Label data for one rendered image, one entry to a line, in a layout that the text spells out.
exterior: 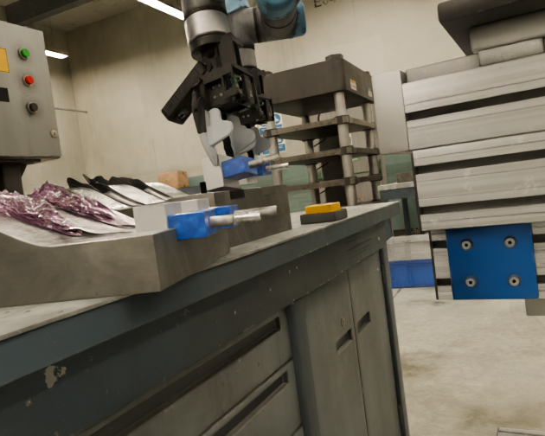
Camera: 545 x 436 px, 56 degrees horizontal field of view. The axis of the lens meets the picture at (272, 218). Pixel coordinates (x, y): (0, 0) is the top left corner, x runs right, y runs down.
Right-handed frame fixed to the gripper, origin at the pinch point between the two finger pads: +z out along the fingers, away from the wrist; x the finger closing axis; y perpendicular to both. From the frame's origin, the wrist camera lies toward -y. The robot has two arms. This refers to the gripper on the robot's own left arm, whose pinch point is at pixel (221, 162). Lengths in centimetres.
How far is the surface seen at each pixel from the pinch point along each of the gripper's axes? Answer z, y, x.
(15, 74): -53, -78, 23
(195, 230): 14.6, 12.1, -27.0
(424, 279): 37, -44, 327
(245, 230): 11.8, 0.7, 2.2
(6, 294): 17.6, -4.0, -37.8
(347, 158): -84, -100, 382
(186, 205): 9.8, 5.4, -18.8
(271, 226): 10.9, 0.8, 11.5
